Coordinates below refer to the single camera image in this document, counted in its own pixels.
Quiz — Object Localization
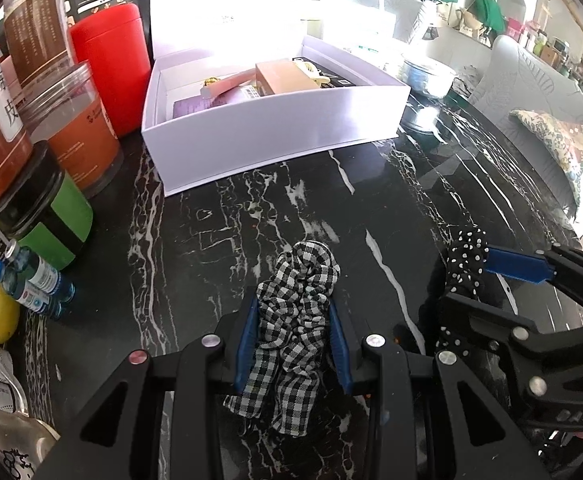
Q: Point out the white open gift box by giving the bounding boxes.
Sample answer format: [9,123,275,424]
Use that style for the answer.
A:
[142,36,411,196]

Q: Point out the grey leaf pattern chair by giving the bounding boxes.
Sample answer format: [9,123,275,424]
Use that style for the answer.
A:
[469,35,583,217]

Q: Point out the tan box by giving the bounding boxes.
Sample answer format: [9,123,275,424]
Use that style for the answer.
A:
[256,61,320,96]

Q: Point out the small blue bottle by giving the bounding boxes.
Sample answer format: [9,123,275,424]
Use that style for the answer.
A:
[0,260,64,320]
[5,240,75,302]

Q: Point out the clear jar orange contents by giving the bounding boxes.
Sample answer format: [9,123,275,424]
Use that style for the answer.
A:
[19,62,123,198]

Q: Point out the cream hair claw clip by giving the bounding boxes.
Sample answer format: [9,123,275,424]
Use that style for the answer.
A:
[293,60,331,87]

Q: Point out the black polka dot scrunchie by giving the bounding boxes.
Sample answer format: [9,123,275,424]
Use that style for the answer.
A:
[435,226,490,358]

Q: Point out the black Puco pack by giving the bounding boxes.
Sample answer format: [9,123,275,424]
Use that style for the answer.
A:
[293,56,357,89]

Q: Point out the tall jar brown label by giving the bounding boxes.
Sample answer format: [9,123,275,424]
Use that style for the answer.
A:
[4,0,75,92]

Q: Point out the black white gingham scrunchie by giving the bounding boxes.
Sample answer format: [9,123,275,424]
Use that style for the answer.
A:
[223,240,340,438]

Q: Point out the metal bowl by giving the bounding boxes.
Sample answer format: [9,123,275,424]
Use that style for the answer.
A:
[401,58,456,99]

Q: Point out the green label black jar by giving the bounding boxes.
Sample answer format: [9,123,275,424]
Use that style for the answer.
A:
[0,141,94,270]

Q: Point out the red canister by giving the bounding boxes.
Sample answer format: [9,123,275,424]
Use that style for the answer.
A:
[69,3,151,138]

